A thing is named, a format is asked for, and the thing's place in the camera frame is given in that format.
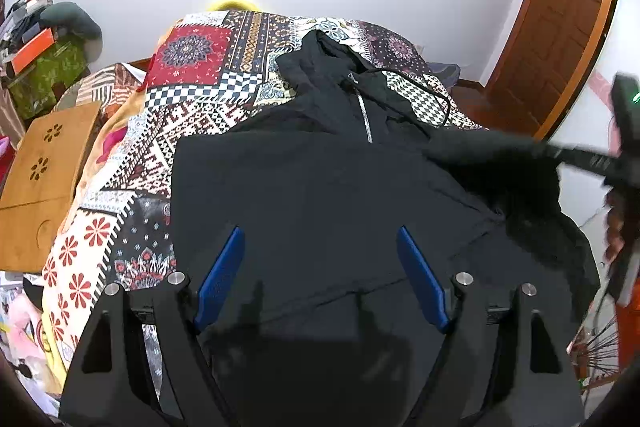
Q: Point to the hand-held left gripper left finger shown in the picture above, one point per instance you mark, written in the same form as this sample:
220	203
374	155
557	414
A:
220	274

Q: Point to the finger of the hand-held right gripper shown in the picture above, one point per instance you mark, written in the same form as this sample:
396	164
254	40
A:
585	162

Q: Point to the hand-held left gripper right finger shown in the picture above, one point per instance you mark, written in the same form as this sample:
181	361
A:
421	279

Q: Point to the black zip hoodie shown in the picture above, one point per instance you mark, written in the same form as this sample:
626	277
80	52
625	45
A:
325	197

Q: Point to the person's right hand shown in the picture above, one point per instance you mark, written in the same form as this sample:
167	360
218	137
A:
615	227

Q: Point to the brown wooden door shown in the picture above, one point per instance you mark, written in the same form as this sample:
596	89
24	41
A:
550	32

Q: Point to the grey blue cloth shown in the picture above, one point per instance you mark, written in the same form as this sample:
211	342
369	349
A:
445	73

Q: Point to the folding drying rack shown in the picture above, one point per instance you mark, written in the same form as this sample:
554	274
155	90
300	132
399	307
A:
597	347

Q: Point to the wooden lap desk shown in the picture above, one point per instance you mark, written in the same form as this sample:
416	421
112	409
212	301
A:
40	177

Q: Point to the patchwork patterned blanket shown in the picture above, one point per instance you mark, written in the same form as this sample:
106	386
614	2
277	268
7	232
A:
195	67

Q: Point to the orange floral bed sheet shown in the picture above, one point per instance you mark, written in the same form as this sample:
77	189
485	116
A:
107	82

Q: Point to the yellow round object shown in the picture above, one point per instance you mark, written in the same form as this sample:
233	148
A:
234	3

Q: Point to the orange flat box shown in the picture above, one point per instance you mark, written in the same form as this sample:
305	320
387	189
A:
34	52

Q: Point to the grey cushion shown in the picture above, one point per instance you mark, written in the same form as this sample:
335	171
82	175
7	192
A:
72	21

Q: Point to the pink wall sticker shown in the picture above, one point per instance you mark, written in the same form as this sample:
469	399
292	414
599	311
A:
602	89

